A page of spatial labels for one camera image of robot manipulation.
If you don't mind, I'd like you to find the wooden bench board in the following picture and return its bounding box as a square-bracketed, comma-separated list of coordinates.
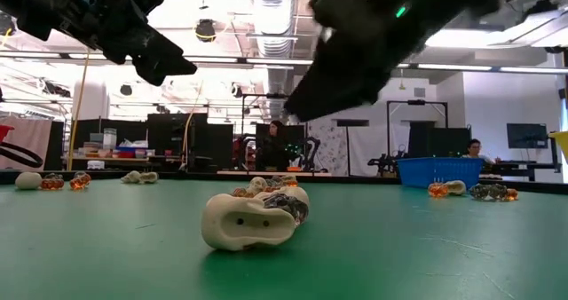
[216, 170, 333, 178]

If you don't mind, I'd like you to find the plain white cloth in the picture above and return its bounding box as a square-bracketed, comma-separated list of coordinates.
[348, 124, 412, 177]

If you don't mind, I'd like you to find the patterned white cloth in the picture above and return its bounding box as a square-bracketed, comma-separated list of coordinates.
[308, 118, 351, 177]

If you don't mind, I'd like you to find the black partition panel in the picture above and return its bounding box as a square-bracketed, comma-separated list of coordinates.
[73, 118, 148, 159]
[146, 112, 209, 172]
[207, 122, 235, 172]

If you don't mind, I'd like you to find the white column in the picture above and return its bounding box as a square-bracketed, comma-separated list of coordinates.
[72, 80, 111, 122]

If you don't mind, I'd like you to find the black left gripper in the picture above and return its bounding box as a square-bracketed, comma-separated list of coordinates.
[55, 0, 199, 87]

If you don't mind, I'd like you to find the thin yellow cable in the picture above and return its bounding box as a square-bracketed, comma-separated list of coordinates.
[179, 80, 205, 170]

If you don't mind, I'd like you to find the black metal frame stand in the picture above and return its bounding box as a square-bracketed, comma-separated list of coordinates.
[385, 99, 449, 177]
[241, 92, 311, 173]

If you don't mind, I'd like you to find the person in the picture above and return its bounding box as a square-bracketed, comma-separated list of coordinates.
[256, 120, 297, 173]
[461, 138, 496, 164]

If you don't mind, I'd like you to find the white light strip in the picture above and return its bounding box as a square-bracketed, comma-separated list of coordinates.
[499, 66, 568, 75]
[416, 63, 494, 72]

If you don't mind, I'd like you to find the green table mat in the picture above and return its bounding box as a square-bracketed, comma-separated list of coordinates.
[0, 178, 568, 300]

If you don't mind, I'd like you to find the wooden work table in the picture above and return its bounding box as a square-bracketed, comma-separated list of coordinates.
[61, 155, 183, 170]

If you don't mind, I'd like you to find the black round lamp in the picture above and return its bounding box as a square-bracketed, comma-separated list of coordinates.
[194, 18, 217, 43]

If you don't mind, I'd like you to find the large black monitor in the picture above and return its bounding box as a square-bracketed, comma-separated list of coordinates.
[407, 121, 473, 159]

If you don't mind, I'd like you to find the yellow plastic basket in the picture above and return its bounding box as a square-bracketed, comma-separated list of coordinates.
[548, 130, 568, 162]

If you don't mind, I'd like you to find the black flat screen monitor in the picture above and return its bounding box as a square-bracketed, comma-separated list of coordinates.
[506, 122, 549, 150]

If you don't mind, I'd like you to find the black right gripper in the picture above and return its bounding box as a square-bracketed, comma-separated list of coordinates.
[286, 0, 414, 122]

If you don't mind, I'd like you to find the pale pink curtain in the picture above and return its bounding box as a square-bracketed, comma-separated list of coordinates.
[0, 115, 54, 171]

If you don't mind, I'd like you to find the clear plastic container stack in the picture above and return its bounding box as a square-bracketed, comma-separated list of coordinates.
[102, 128, 118, 150]

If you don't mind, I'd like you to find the black desk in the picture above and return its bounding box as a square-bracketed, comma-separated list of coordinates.
[481, 160, 561, 182]

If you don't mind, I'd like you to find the silver ventilation duct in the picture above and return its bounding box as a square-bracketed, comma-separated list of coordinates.
[246, 0, 297, 120]

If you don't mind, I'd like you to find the blue plastic basket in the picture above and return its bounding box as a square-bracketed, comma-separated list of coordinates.
[396, 156, 485, 190]

